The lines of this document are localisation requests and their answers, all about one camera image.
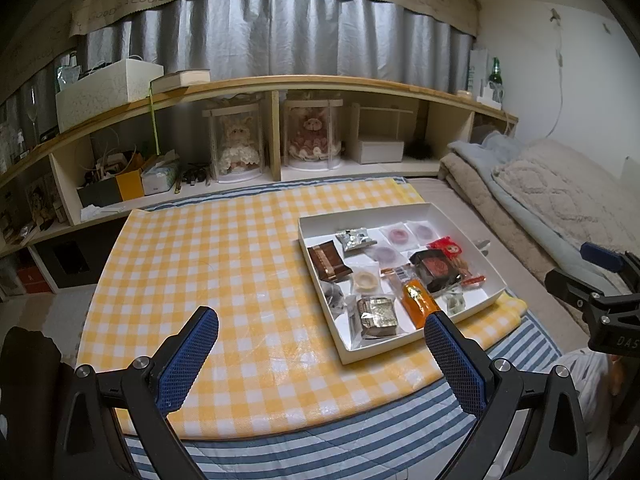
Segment beige fleece blanket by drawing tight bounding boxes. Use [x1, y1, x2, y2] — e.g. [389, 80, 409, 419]
[437, 152, 591, 333]

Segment yellow checked tablecloth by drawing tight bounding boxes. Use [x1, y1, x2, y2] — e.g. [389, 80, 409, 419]
[75, 177, 528, 441]

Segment pink dress bunny doll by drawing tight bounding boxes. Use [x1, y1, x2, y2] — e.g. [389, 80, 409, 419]
[289, 116, 343, 161]

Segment white storage box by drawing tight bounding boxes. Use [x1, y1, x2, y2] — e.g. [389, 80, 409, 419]
[356, 137, 405, 164]

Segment wooden shelf unit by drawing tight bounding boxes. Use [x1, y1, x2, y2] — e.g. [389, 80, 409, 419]
[0, 76, 519, 293]

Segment grey-blue blanket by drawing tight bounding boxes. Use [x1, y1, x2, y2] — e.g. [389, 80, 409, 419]
[447, 132, 640, 281]

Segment tissue box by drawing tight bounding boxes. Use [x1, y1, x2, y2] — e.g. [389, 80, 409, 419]
[141, 157, 181, 196]

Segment grey curtain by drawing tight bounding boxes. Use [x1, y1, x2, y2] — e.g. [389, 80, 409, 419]
[0, 0, 478, 131]

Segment dark green box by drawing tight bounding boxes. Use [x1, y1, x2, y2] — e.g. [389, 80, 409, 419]
[76, 180, 121, 208]

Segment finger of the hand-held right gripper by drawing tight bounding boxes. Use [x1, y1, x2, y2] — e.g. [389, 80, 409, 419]
[545, 267, 601, 311]
[581, 241, 640, 273]

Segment brown chocolate packet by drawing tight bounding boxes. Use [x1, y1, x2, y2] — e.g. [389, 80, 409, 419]
[307, 241, 348, 282]

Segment clear pale pastry packet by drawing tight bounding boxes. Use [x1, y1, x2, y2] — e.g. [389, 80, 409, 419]
[442, 290, 468, 317]

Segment beige pastry packet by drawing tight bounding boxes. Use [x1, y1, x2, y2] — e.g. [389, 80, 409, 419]
[350, 265, 383, 295]

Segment person's striped pants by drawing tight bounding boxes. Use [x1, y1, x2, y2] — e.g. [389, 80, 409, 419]
[555, 350, 618, 463]

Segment orange snack packet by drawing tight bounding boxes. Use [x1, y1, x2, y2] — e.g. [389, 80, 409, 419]
[382, 266, 442, 330]

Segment thick book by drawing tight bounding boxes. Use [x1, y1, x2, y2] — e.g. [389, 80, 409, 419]
[151, 69, 211, 95]

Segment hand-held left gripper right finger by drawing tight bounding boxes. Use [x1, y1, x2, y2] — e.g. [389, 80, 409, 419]
[425, 312, 591, 480]

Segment clear doll display case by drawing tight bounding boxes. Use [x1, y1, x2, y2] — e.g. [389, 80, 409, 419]
[202, 100, 265, 183]
[281, 99, 346, 171]

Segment cream dress bunny doll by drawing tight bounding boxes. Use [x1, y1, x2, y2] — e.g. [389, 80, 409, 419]
[216, 116, 258, 173]

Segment white paper bag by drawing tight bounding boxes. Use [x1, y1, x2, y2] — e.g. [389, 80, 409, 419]
[467, 49, 491, 98]

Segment purple pastry packet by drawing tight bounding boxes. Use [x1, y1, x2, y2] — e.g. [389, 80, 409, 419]
[367, 244, 403, 263]
[406, 220, 443, 242]
[380, 222, 416, 246]

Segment green glass bottle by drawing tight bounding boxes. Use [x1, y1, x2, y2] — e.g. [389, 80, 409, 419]
[487, 57, 503, 98]

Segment small framed picture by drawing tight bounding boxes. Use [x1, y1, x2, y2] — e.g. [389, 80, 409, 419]
[30, 180, 58, 226]

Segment white cardboard tray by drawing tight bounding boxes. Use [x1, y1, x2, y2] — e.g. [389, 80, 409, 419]
[298, 202, 508, 366]

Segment clear dark snack packet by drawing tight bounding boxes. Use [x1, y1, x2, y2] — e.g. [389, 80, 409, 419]
[320, 280, 348, 313]

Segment red box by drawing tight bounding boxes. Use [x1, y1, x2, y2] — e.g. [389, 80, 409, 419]
[17, 265, 43, 293]

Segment white crumpled paper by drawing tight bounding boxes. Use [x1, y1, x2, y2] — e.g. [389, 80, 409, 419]
[80, 204, 123, 221]

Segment dark mooncake packet red label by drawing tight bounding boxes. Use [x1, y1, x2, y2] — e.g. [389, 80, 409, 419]
[409, 249, 468, 295]

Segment yellow box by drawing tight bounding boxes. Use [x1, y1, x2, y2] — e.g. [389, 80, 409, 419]
[116, 167, 146, 201]

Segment large white box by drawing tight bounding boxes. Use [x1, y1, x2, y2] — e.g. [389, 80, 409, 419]
[55, 58, 165, 134]

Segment small wooden drawer box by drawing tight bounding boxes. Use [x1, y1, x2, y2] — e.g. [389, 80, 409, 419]
[351, 104, 416, 146]

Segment silver white snack packet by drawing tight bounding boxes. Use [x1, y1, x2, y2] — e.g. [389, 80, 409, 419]
[335, 227, 378, 252]

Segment wine glass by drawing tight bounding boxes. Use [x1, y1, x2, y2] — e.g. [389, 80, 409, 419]
[25, 85, 43, 148]

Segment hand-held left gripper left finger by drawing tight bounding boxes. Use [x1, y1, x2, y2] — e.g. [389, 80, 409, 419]
[52, 306, 219, 480]

